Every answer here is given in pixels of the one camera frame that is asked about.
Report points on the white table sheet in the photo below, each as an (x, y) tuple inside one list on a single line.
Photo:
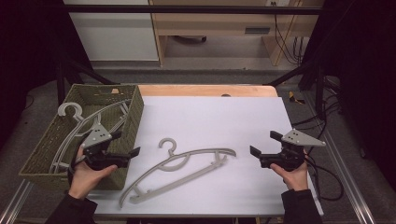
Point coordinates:
[(211, 118)]

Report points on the tan basket tag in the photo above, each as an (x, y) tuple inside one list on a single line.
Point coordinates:
[(115, 91)]

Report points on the black horizontal frame bar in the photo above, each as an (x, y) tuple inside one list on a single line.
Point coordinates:
[(186, 9)]

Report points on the black metal stand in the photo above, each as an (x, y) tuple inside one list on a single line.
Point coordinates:
[(318, 87), (60, 84)]

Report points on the yellow and black tool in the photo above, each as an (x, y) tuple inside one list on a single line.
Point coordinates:
[(292, 97)]

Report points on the green woven basket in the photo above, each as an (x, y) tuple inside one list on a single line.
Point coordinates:
[(124, 130)]

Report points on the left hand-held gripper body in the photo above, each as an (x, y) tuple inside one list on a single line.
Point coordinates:
[(97, 137)]

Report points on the white cabinet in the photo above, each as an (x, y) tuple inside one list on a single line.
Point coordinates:
[(115, 34)]

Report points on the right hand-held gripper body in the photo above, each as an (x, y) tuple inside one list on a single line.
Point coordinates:
[(299, 138)]

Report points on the person's right hand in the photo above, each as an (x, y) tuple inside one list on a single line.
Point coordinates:
[(294, 180)]

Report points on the aluminium rail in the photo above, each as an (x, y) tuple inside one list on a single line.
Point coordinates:
[(348, 186), (14, 205)]

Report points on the person's left hand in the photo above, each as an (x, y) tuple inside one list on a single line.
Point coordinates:
[(84, 180)]

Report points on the grey plastic clothes hanger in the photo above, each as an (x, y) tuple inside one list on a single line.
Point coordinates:
[(138, 198), (70, 105), (124, 108)]

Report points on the light wooden desk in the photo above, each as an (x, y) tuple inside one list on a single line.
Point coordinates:
[(214, 23)]

